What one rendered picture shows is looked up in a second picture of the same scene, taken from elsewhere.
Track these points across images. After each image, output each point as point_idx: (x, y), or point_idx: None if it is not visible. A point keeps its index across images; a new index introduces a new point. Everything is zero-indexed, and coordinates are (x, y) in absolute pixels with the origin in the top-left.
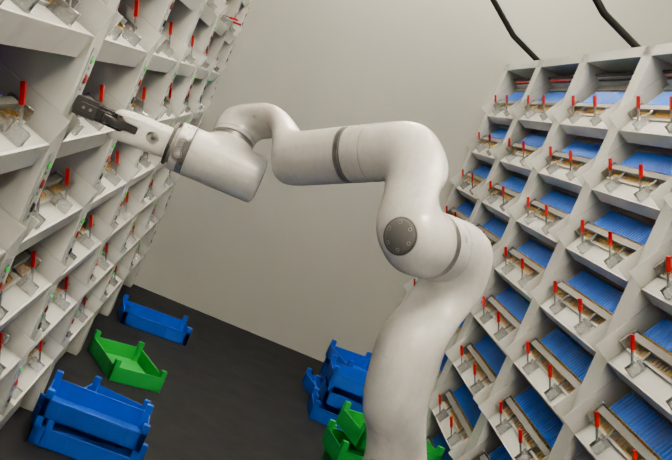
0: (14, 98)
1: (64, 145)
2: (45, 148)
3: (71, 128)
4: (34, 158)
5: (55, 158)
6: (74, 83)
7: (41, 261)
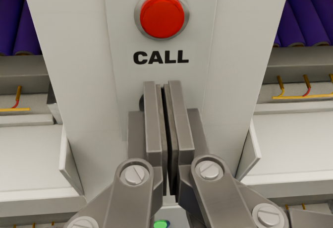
0: (44, 62)
1: (311, 184)
2: (59, 200)
3: (244, 166)
4: (33, 209)
5: (322, 194)
6: (39, 39)
7: None
